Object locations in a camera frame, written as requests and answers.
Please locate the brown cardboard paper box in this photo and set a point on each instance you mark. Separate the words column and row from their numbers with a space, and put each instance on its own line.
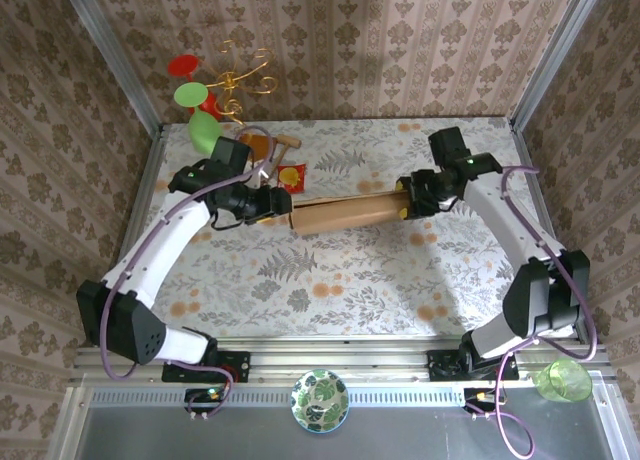
column 350, row 212

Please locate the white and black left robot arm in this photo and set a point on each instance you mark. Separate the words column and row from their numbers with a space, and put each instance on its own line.
column 165, row 250

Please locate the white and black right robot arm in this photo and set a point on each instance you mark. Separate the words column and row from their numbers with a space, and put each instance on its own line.
column 500, row 215

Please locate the red snack packet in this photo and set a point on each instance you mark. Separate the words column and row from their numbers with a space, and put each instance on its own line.
column 291, row 179

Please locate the small wooden mallet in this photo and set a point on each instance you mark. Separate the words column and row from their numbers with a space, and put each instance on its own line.
column 289, row 141

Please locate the green plastic wine glass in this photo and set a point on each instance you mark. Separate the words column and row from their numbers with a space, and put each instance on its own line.
column 200, row 127

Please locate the floral tablecloth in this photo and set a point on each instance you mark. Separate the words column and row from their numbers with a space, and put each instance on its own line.
column 350, row 290

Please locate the red plastic wine glass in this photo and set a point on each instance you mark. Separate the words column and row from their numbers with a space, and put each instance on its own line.
column 182, row 66

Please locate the leaf pattern bowl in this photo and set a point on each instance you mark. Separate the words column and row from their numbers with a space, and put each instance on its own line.
column 320, row 401

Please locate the small left connector board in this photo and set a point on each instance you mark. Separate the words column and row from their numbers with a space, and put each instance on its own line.
column 202, row 394

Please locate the small connector board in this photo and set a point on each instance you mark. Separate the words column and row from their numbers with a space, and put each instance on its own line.
column 477, row 395
column 202, row 394

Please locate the small right connector board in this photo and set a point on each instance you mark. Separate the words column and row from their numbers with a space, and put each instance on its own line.
column 477, row 395

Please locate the grey metal shelf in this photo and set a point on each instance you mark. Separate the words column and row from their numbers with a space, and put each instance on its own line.
column 400, row 440

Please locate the green transparent plastic cup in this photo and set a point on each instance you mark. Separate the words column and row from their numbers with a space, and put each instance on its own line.
column 565, row 382

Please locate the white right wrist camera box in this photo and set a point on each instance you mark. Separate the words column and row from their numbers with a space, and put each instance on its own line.
column 449, row 202

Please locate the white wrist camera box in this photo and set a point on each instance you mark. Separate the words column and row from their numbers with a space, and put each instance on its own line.
column 449, row 202
column 265, row 172

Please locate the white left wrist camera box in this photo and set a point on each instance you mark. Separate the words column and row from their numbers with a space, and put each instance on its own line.
column 265, row 172

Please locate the aluminium table side rail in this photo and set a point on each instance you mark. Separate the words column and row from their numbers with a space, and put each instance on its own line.
column 142, row 180
column 530, row 150

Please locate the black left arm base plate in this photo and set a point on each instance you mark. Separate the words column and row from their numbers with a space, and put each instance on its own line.
column 237, row 366

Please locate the aluminium front rail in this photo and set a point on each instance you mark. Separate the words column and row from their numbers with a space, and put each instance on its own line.
column 340, row 360

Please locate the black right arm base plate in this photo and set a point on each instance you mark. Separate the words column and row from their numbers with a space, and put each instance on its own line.
column 442, row 367

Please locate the aluminium frame post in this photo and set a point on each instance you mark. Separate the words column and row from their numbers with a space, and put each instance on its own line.
column 112, row 55
column 555, row 55

